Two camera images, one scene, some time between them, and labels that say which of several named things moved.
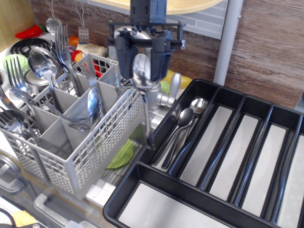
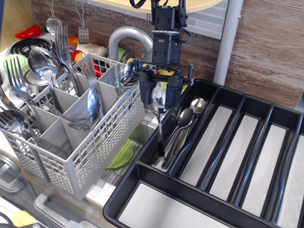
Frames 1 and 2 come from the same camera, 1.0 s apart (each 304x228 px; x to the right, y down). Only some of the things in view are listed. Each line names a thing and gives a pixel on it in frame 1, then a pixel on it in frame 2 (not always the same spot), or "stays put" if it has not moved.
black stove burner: (23, 46) stays put
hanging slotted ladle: (52, 23) stays put
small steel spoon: (142, 73) -> (158, 98)
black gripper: (145, 13) -> (166, 64)
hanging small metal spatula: (83, 32) stays put
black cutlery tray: (240, 165) stays put
